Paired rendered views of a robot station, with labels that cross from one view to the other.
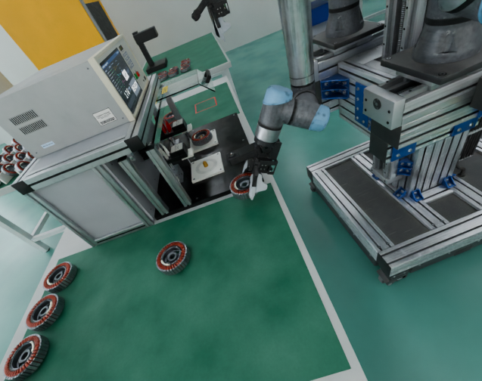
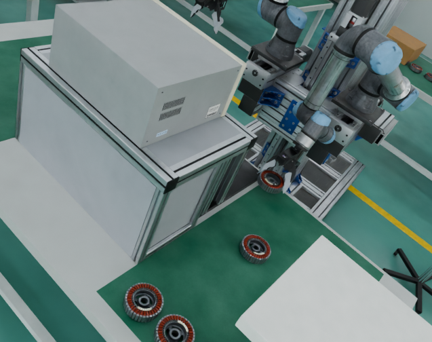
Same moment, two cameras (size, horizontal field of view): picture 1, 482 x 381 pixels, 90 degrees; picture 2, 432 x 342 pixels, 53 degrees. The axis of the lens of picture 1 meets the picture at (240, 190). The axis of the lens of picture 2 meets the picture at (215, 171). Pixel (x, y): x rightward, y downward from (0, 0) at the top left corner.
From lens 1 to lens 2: 1.57 m
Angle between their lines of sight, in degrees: 53
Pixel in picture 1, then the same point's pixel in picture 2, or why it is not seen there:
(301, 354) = not seen: hidden behind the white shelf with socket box
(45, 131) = (172, 119)
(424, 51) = (359, 104)
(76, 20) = not seen: outside the picture
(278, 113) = (323, 131)
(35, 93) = (199, 83)
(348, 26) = (290, 55)
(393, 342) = not seen: hidden behind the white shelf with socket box
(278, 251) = (315, 229)
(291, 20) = (335, 75)
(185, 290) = (283, 269)
